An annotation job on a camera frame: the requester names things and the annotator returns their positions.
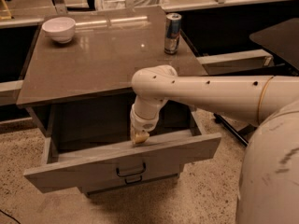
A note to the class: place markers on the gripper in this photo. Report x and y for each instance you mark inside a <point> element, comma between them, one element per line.
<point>142,125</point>

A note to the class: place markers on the grey top drawer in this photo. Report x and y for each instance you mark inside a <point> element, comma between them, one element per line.
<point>77,168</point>

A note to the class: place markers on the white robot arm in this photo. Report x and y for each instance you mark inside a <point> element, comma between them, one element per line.
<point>268,190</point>

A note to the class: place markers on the grey drawer cabinet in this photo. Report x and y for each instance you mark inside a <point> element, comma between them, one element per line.
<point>79,93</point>

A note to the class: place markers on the black wheeled stand base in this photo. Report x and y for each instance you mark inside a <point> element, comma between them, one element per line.
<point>240,135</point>

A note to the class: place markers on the blue silver drink can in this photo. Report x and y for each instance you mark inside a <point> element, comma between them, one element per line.
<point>172,33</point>

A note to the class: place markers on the white bowl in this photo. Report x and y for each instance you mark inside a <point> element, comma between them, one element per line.
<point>60,29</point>

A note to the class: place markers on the clear plastic bin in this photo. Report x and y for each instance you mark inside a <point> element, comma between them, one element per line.
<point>120,4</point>

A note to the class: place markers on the dark round side table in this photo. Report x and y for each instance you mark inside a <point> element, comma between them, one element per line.
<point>281,39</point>

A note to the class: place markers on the yellow wooden frame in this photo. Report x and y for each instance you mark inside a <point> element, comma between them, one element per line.
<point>5,13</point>

